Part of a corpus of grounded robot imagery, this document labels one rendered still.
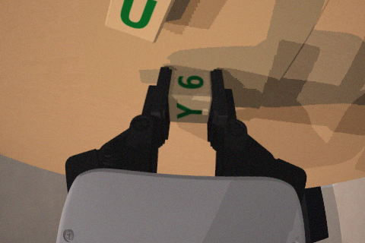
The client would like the cream letter block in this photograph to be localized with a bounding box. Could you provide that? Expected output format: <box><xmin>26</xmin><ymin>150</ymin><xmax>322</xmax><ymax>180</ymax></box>
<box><xmin>105</xmin><ymin>0</ymin><xmax>175</xmax><ymax>43</ymax></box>
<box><xmin>168</xmin><ymin>70</ymin><xmax>212</xmax><ymax>124</ymax></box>

